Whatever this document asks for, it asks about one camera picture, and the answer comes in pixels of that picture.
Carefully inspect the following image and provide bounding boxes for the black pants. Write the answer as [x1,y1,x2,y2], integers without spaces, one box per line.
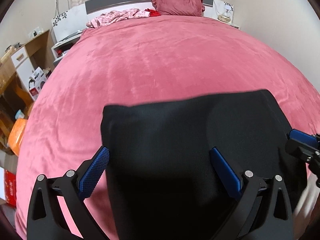
[100,88,308,240]

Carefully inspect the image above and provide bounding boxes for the orange plastic stool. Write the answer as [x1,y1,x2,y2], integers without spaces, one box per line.
[8,118,27,156]

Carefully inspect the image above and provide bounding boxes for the white appliance box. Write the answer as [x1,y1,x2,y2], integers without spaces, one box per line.
[28,67,47,101]

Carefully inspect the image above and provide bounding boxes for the wooden desk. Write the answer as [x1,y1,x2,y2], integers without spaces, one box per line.
[1,30,54,151]

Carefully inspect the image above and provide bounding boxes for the pink bed blanket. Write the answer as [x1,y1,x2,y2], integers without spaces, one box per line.
[15,16,319,238]

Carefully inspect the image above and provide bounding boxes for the white drawer cabinet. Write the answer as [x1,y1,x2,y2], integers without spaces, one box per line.
[11,46,34,92]

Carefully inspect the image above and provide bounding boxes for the white grey nightstand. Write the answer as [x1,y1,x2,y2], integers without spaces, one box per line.
[52,3,87,67]

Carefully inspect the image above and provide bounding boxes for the pink floral cloth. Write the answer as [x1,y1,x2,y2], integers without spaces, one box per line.
[86,8,150,29]

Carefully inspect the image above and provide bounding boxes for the white right nightstand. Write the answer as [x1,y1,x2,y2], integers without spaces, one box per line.
[212,0,240,29]

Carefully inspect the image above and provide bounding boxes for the red garment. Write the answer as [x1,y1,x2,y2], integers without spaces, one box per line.
[145,9,161,17]

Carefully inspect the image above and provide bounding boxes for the red ruffled pillow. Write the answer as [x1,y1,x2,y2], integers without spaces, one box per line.
[151,0,205,17]

